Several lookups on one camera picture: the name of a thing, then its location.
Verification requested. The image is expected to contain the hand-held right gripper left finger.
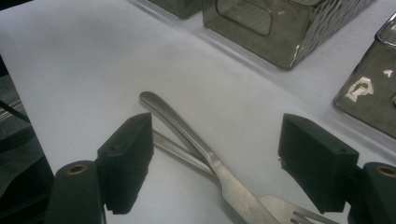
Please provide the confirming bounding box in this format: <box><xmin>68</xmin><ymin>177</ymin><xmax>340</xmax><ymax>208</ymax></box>
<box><xmin>96</xmin><ymin>112</ymin><xmax>155</xmax><ymax>216</ymax></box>

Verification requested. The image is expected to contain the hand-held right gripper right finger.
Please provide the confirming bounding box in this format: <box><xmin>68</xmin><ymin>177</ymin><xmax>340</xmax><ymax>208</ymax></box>
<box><xmin>277</xmin><ymin>113</ymin><xmax>361</xmax><ymax>215</ymax></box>

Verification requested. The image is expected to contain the steel fork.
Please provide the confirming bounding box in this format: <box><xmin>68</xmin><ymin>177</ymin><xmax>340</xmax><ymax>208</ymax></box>
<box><xmin>151</xmin><ymin>130</ymin><xmax>341</xmax><ymax>224</ymax></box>

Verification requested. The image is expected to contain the grey transparent plastic bin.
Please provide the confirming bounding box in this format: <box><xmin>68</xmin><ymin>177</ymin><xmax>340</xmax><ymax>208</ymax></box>
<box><xmin>202</xmin><ymin>0</ymin><xmax>376</xmax><ymax>71</ymax></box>
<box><xmin>333</xmin><ymin>11</ymin><xmax>396</xmax><ymax>140</ymax></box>
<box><xmin>146</xmin><ymin>0</ymin><xmax>204</xmax><ymax>20</ymax></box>

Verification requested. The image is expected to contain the steel table knife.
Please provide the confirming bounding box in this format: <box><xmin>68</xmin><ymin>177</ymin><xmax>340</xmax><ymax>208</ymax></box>
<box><xmin>138</xmin><ymin>91</ymin><xmax>283</xmax><ymax>224</ymax></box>

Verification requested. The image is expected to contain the white table cover sheet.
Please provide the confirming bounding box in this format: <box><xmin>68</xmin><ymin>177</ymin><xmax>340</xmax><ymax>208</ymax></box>
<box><xmin>0</xmin><ymin>0</ymin><xmax>396</xmax><ymax>224</ymax></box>

